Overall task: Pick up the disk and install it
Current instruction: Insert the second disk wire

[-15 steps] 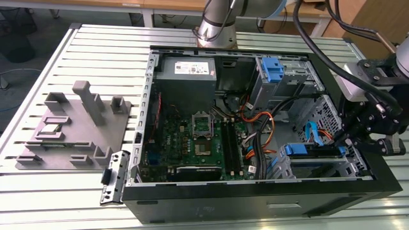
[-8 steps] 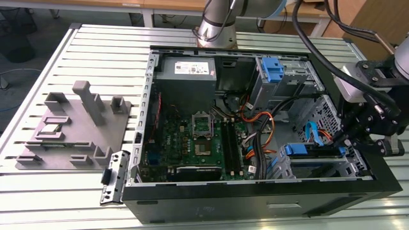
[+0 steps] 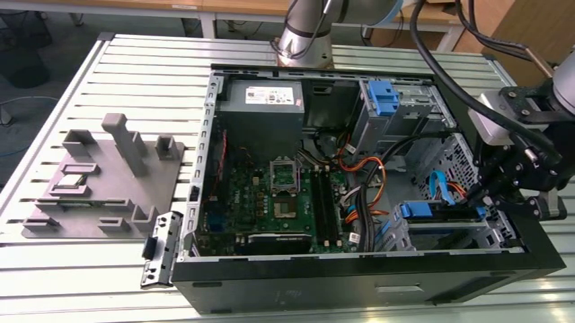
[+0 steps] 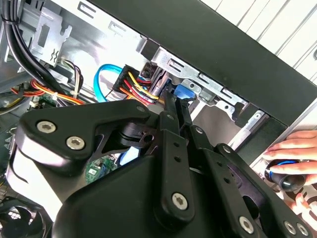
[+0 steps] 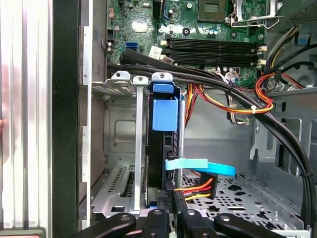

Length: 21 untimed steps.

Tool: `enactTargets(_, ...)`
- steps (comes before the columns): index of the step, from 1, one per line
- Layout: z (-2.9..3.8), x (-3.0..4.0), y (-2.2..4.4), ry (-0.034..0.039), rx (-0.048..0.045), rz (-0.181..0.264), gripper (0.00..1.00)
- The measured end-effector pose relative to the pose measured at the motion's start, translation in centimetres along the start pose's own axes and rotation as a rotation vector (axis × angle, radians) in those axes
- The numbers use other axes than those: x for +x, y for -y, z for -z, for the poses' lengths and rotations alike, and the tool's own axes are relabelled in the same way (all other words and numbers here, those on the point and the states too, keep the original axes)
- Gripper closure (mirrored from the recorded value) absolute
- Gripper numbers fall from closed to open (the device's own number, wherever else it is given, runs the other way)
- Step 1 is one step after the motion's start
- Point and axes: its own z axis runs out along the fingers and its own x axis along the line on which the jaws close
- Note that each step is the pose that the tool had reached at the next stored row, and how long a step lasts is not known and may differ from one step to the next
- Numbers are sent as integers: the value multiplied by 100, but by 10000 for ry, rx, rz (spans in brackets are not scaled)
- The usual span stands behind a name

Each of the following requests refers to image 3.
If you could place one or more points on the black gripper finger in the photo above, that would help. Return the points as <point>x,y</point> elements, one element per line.
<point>497,178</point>
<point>532,205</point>

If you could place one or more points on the hard disk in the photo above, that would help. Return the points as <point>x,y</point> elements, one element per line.
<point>414,210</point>

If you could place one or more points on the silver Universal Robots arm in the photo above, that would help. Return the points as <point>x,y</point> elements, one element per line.
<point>305,43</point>

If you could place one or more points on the metal disk bay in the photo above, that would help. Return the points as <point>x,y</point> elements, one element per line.
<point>448,226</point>

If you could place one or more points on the metal optical drive cage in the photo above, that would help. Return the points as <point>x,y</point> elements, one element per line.
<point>404,131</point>

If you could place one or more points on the blue drive latch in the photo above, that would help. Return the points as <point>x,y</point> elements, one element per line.
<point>384,101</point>

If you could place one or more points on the black RAM slot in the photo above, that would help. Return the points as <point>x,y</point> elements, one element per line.
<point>328,205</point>
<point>316,205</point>
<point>321,205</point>
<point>333,205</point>

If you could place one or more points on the tan wooden cabinet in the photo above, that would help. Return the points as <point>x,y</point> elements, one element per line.
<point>539,20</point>

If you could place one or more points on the CPU socket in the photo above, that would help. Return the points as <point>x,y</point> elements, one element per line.
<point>286,208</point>

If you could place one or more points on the black PC case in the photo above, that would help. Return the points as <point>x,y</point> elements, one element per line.
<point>313,286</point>

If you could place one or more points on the black graphics card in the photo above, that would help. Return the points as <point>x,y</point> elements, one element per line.
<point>277,245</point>

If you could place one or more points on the grey power supply unit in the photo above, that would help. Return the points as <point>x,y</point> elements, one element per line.
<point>260,124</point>

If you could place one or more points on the green motherboard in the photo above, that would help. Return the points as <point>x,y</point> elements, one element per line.
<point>244,191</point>

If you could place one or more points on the metal expansion slot latch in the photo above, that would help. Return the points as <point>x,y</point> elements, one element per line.
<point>164,242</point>

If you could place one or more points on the grey parts rack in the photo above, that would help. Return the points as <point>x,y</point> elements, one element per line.
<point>116,195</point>

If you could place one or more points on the green RAM stick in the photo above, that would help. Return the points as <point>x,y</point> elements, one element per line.
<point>76,203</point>

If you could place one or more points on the silver CPU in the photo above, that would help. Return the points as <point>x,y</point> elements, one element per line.
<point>69,181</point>

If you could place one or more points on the black mesh chair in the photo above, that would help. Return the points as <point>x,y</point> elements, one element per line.
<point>26,67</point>

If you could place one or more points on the wooden desk white frame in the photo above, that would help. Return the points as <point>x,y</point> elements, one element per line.
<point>441,20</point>
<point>134,10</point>

